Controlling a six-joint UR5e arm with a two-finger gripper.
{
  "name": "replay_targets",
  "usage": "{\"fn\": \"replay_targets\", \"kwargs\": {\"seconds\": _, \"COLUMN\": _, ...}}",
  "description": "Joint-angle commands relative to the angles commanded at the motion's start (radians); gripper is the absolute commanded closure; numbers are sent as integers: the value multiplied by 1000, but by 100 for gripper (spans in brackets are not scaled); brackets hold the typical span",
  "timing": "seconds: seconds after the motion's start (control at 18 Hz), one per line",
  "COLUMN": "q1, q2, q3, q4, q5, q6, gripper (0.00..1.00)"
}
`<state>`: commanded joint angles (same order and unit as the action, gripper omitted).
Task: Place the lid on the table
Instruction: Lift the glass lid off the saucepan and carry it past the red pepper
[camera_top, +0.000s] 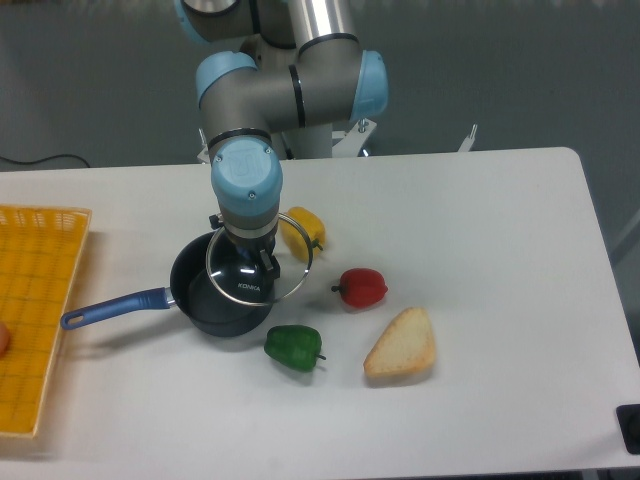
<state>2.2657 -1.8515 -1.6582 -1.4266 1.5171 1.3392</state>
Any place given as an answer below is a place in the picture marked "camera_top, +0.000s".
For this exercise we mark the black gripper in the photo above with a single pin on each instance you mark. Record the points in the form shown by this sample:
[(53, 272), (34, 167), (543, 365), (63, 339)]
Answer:
[(259, 241)]

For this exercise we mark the glass pot lid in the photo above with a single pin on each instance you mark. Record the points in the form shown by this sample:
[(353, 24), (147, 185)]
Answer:
[(237, 275)]

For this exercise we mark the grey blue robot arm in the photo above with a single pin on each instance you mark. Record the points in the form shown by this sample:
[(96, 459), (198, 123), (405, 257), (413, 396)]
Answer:
[(243, 101)]

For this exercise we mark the green bell pepper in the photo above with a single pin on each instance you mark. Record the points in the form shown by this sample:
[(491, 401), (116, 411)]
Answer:
[(297, 347)]

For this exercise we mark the red bell pepper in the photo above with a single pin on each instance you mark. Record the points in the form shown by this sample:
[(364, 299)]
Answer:
[(361, 287)]

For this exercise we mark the slice of bread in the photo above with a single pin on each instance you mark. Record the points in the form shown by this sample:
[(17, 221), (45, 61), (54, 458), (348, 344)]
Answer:
[(406, 346)]

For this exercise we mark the yellow woven basket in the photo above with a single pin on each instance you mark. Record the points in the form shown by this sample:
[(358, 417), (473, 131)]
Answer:
[(41, 250)]

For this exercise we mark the black table grommet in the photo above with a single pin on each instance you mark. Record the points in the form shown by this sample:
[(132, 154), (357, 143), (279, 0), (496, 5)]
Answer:
[(629, 421)]

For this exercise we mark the dark saucepan blue handle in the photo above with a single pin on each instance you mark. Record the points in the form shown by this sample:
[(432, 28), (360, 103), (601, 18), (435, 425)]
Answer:
[(189, 291)]

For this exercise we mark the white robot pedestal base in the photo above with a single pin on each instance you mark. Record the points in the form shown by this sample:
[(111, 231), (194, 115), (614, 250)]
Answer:
[(325, 142)]

